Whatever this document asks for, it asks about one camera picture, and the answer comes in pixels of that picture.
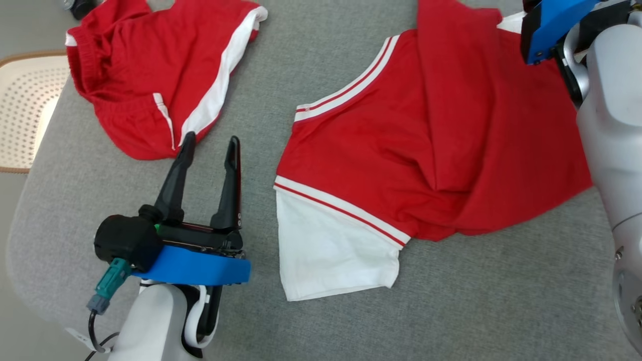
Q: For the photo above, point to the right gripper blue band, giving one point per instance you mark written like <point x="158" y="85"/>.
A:
<point x="549" y="25"/>

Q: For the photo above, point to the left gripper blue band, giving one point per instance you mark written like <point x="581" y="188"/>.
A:
<point x="200" y="265"/>

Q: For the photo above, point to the red shorts with white stripe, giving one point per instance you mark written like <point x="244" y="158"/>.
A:
<point x="140" y="70"/>

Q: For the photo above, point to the red shirt with white sleeves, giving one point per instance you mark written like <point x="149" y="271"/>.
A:
<point x="426" y="150"/>

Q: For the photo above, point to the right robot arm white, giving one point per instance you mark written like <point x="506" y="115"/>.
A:
<point x="614" y="125"/>

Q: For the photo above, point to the white perforated laundry basket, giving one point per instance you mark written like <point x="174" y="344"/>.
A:
<point x="25" y="110"/>

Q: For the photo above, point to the small dark object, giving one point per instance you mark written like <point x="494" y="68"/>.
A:
<point x="80" y="7"/>

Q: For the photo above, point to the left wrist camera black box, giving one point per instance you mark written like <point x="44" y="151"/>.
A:
<point x="125" y="243"/>

